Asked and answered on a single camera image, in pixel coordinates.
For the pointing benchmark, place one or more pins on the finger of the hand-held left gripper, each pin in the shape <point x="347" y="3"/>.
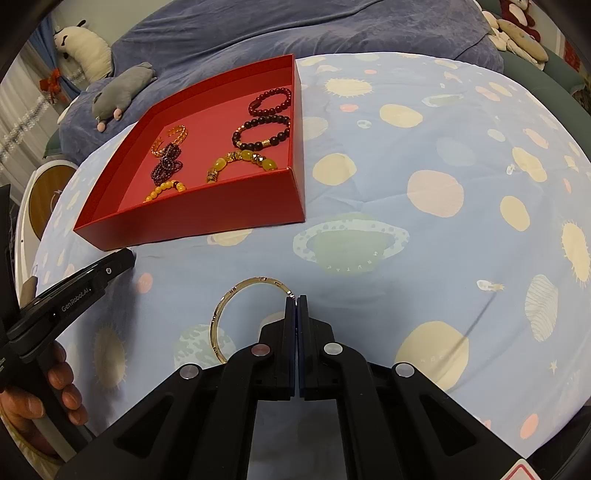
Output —
<point x="78" y="295"/>

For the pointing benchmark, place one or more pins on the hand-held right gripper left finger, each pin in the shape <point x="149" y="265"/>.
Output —
<point x="281" y="350"/>

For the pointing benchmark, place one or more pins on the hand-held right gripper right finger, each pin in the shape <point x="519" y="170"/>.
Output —
<point x="303" y="314"/>

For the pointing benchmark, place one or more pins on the thin metal bangle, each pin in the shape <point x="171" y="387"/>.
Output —
<point x="217" y="318"/>

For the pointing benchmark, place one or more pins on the red cardboard box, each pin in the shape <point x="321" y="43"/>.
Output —
<point x="184" y="226"/>

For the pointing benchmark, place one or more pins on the gold cuff bangle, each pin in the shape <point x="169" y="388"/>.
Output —
<point x="180" y="134"/>

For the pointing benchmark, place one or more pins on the person's left hand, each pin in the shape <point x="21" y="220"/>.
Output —
<point x="64" y="378"/>

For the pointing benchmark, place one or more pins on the white stand with wooden disc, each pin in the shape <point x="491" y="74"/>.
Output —
<point x="41" y="194"/>

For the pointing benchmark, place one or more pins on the light blue planet-print sheet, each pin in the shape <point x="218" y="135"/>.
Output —
<point x="415" y="230"/>

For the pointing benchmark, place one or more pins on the white curtain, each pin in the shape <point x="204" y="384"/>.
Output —
<point x="23" y="106"/>

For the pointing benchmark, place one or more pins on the red ribbon bow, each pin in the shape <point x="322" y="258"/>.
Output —
<point x="51" y="85"/>

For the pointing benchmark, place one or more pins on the grey plush toy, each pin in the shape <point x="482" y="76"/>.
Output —
<point x="120" y="87"/>

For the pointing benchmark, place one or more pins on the white plush toy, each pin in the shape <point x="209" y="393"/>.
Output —
<point x="87" y="48"/>

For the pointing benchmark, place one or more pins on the blue-grey blanket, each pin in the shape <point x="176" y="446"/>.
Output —
<point x="277" y="27"/>

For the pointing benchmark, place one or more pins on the green sofa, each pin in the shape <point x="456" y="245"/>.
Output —
<point x="554" y="78"/>

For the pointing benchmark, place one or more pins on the beige spotted plush toy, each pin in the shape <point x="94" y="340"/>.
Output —
<point x="519" y="41"/>

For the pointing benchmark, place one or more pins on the red monkey plush toy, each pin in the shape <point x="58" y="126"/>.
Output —
<point x="517" y="14"/>

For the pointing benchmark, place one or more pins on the red wall hanging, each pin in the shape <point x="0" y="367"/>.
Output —
<point x="571" y="55"/>

